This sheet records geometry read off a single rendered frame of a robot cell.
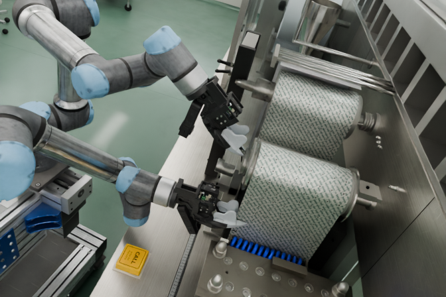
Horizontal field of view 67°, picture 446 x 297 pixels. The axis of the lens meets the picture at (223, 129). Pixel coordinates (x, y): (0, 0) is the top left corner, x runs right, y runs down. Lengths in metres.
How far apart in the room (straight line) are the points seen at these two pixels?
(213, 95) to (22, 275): 1.37
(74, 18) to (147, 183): 0.53
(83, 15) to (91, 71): 0.39
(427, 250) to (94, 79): 0.72
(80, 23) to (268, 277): 0.90
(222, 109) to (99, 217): 1.63
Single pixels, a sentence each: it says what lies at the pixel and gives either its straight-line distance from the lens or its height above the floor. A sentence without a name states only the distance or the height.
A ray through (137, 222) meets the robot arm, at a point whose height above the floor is 0.99.
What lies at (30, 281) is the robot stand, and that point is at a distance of 1.86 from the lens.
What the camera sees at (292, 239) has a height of 1.09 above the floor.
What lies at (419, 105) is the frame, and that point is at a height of 1.46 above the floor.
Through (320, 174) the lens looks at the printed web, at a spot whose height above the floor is 1.31.
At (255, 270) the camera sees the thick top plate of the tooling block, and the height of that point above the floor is 1.03.
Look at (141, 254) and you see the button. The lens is 1.05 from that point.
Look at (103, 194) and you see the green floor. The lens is 2.40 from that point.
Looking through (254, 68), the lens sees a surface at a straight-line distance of 1.81.
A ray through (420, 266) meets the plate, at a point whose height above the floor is 1.35.
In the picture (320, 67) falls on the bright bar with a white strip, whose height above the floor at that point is 1.45.
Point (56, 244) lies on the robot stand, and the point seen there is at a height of 0.21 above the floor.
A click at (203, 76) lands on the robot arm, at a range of 0.77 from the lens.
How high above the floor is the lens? 1.81
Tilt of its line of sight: 36 degrees down
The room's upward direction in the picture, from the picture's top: 16 degrees clockwise
